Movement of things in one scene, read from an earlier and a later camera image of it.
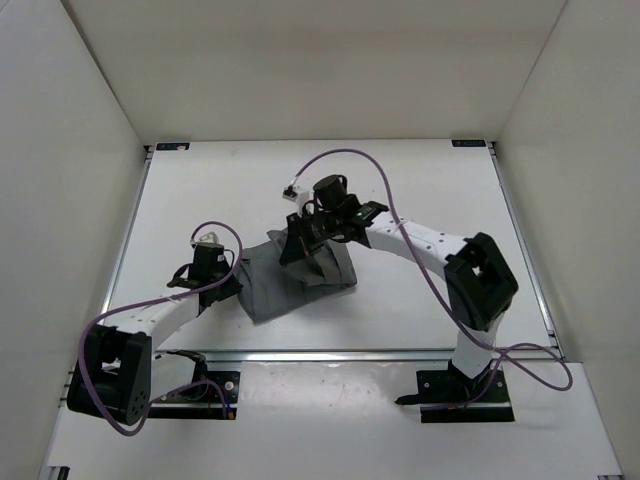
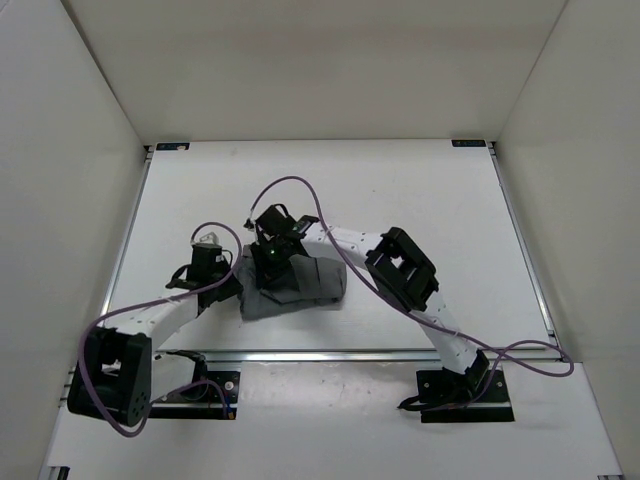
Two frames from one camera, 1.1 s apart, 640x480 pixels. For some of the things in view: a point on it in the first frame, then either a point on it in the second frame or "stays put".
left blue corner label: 172,146 stays put
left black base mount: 215,394 stays put
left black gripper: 233,287 stays put
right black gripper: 298,244 -> 268,272
